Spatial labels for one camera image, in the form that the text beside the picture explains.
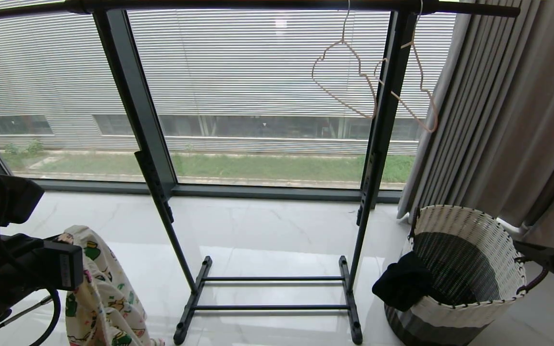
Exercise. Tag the beige curtain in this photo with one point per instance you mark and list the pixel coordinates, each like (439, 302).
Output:
(508, 120)

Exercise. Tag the black garment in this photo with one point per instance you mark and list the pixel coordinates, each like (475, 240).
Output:
(402, 283)

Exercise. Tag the black clothes rack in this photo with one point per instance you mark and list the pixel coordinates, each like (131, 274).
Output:
(258, 5)

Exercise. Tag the window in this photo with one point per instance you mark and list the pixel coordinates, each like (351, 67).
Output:
(132, 96)

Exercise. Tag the pink clothes hanger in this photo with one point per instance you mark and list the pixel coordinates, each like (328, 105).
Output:
(420, 77)
(354, 53)

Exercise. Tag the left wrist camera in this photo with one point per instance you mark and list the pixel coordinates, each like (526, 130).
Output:
(12, 199)

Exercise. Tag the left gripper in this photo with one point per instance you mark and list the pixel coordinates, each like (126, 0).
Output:
(51, 264)

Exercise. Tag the white laundry basket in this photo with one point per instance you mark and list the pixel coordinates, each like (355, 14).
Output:
(459, 221)

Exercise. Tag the cream printed garment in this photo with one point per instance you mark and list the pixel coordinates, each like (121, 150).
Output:
(108, 298)

